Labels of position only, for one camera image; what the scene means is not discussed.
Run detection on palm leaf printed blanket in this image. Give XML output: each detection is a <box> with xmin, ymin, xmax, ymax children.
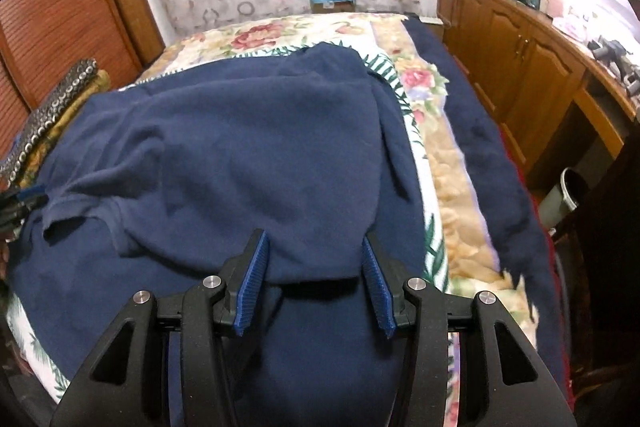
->
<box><xmin>10</xmin><ymin>44</ymin><xmax>451</xmax><ymax>405</ymax></box>

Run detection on wooden sideboard cabinet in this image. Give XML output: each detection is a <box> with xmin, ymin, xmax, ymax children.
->
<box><xmin>436</xmin><ymin>0</ymin><xmax>640</xmax><ymax>190</ymax></box>

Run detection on navy printed t-shirt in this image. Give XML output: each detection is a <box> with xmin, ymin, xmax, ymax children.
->
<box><xmin>7</xmin><ymin>43</ymin><xmax>437</xmax><ymax>427</ymax></box>

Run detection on wooden louvered wardrobe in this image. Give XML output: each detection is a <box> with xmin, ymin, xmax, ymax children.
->
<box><xmin>0</xmin><ymin>0</ymin><xmax>167</xmax><ymax>160</ymax></box>

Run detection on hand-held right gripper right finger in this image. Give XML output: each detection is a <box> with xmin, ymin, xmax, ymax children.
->
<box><xmin>361</xmin><ymin>234</ymin><xmax>577</xmax><ymax>427</ymax></box>

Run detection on navy fleece blanket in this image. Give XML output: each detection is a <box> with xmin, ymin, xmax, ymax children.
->
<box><xmin>401</xmin><ymin>19</ymin><xmax>572</xmax><ymax>380</ymax></box>

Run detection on black devices on stand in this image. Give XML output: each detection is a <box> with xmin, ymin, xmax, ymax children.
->
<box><xmin>589</xmin><ymin>35</ymin><xmax>640</xmax><ymax>98</ymax></box>

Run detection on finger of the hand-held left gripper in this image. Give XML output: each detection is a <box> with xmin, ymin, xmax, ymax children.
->
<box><xmin>0</xmin><ymin>206</ymin><xmax>32</xmax><ymax>229</ymax></box>
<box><xmin>0</xmin><ymin>185</ymin><xmax>49</xmax><ymax>212</ymax></box>

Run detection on floral bed blanket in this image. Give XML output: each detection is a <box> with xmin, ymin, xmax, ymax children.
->
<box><xmin>120</xmin><ymin>13</ymin><xmax>538</xmax><ymax>338</ymax></box>

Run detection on grey waste bin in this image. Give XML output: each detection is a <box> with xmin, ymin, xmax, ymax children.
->
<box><xmin>539</xmin><ymin>167</ymin><xmax>582</xmax><ymax>226</ymax></box>

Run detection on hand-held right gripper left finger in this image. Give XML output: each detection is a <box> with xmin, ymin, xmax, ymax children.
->
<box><xmin>50</xmin><ymin>229</ymin><xmax>269</xmax><ymax>427</ymax></box>

